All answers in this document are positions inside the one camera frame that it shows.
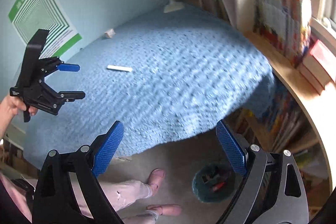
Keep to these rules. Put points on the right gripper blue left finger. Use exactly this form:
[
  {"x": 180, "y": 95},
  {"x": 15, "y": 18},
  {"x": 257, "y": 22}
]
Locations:
[{"x": 104, "y": 148}]

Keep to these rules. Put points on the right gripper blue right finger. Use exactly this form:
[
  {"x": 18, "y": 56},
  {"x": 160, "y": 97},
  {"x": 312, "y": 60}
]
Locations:
[{"x": 236, "y": 155}]

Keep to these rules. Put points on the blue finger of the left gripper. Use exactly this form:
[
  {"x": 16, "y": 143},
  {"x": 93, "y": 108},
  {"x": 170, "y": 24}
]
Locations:
[{"x": 68, "y": 67}]

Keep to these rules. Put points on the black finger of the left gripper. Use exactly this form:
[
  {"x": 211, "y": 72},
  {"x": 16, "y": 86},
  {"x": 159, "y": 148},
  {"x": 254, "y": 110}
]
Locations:
[{"x": 70, "y": 96}]

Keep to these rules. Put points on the green white package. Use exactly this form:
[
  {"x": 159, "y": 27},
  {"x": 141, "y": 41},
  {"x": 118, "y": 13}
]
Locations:
[{"x": 119, "y": 68}]

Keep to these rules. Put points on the dark green trash bin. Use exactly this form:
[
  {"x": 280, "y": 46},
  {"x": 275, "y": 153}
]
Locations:
[{"x": 215, "y": 182}]

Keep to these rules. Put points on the person's left hand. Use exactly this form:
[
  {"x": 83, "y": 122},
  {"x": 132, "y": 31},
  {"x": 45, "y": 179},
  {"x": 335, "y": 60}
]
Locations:
[{"x": 10, "y": 106}]

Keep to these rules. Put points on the person's pink trouser leg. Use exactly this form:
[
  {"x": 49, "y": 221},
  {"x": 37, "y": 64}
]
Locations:
[{"x": 120, "y": 195}]

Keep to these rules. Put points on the small pink white box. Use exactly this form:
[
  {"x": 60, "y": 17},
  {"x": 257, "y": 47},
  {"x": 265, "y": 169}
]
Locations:
[{"x": 109, "y": 33}]

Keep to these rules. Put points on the pink slipper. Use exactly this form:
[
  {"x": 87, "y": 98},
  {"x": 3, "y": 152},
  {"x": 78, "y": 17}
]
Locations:
[
  {"x": 155, "y": 180},
  {"x": 166, "y": 210}
]

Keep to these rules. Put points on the wooden bookshelf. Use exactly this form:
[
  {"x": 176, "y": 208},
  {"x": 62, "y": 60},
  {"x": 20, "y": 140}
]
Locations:
[{"x": 319, "y": 109}]

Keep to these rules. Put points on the green white calibration poster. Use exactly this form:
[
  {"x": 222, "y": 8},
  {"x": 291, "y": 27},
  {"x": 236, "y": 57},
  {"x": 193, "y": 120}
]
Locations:
[{"x": 28, "y": 16}]

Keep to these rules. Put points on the blue knitted blanket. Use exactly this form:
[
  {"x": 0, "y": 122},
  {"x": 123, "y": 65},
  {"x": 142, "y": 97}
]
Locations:
[{"x": 190, "y": 70}]

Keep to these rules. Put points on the stack of thick books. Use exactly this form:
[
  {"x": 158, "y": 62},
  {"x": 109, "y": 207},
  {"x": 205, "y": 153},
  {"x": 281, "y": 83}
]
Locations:
[{"x": 318, "y": 67}]

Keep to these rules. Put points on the colourful upright book row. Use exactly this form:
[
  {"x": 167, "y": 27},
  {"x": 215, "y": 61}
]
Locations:
[{"x": 285, "y": 24}]

